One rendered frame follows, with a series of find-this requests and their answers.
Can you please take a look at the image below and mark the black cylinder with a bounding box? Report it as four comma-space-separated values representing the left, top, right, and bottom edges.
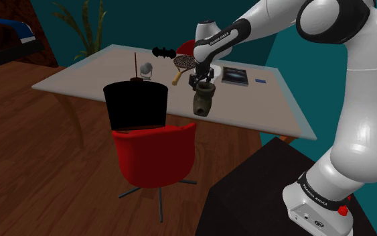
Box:
102, 80, 169, 131

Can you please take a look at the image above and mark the black bat figure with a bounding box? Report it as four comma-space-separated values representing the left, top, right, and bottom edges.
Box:
151, 46, 177, 60

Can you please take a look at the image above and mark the dark olive vase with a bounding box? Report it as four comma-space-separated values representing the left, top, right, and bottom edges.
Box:
192, 81, 217, 117

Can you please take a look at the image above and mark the white plate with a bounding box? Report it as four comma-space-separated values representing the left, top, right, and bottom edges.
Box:
210, 64, 224, 78

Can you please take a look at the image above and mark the dark robot stand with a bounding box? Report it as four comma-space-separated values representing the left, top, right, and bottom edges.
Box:
194, 136, 377, 236

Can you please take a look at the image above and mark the dark book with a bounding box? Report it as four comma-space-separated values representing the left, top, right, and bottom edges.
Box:
221, 66, 250, 87

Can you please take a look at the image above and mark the brown stick on round base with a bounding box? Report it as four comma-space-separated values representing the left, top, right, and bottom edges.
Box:
129, 52, 144, 82

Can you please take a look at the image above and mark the grey ball on stand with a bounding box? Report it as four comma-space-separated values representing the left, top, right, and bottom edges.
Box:
139, 62, 154, 81

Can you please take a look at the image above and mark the tennis racket with wooden handle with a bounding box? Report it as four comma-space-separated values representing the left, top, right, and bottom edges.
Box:
171, 54, 198, 86

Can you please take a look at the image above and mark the grey desk with wooden legs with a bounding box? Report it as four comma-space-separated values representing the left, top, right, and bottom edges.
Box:
31, 44, 318, 150

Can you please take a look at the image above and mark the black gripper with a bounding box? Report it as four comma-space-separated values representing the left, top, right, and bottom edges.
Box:
189, 62, 216, 91

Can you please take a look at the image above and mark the green potted plant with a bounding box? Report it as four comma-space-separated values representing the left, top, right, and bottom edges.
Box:
51, 0, 108, 62

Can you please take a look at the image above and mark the red swivel chair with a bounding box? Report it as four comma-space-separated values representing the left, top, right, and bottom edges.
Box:
111, 122, 198, 224

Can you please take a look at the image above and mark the red round bowl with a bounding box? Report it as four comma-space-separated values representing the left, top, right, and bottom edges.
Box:
175, 40, 197, 56

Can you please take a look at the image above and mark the dark wooden bed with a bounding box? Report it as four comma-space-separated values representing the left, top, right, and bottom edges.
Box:
0, 0, 60, 73

